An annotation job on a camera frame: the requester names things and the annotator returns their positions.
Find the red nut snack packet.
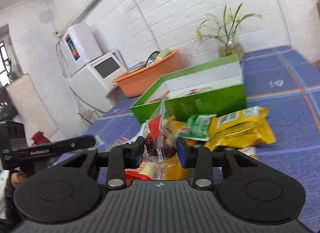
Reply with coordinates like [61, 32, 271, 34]
[125, 161, 157, 186]

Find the green snack packet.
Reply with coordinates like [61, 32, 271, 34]
[175, 115, 216, 141]

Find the clear pack with red label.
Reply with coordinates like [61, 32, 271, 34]
[143, 101, 178, 180]

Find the yellow snack bag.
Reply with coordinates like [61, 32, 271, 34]
[164, 106, 277, 181]

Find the orange plastic basin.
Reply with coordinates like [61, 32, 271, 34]
[112, 49, 182, 97]

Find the green cardboard box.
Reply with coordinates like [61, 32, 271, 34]
[130, 54, 247, 123]

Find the white machine with screen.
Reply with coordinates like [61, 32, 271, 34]
[68, 50, 127, 113]

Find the steel bowl in basin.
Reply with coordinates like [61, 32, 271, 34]
[145, 51, 160, 67]

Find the blue patterned tablecloth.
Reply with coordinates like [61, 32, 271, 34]
[53, 45, 320, 232]

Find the white water purifier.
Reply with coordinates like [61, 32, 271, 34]
[61, 22, 103, 76]

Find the orchid plant in glass vase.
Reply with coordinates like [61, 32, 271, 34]
[195, 3, 262, 61]

